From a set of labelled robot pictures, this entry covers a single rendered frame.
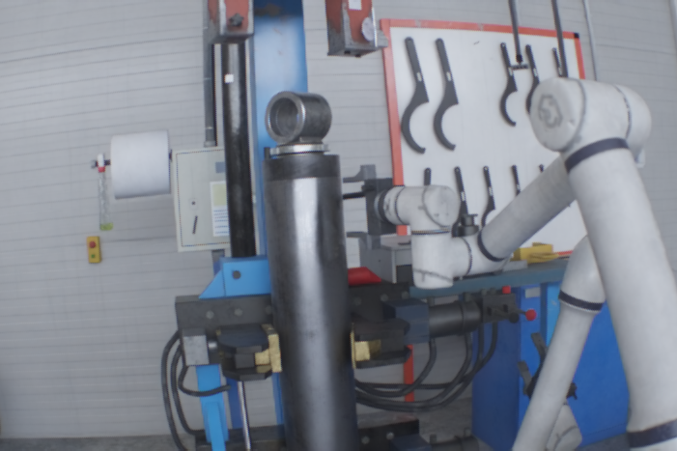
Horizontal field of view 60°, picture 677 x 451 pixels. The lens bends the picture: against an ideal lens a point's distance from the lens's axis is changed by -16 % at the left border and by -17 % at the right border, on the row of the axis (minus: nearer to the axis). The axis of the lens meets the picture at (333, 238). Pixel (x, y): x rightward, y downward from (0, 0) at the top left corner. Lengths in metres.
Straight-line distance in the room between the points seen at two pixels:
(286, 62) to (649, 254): 1.62
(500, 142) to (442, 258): 2.86
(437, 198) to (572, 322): 0.43
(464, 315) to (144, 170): 1.32
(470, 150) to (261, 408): 2.00
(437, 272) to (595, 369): 2.03
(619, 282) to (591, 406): 2.48
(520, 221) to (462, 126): 2.81
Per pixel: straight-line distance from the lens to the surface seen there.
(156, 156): 2.64
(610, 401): 3.50
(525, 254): 2.53
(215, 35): 1.82
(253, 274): 2.08
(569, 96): 1.00
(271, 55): 2.31
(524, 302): 3.06
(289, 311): 1.83
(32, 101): 4.01
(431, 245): 1.44
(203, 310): 2.05
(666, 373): 0.96
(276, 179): 1.80
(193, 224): 2.66
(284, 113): 1.93
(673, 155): 5.23
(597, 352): 3.36
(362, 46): 1.97
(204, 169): 2.66
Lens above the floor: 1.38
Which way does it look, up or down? 4 degrees down
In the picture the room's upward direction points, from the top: 4 degrees counter-clockwise
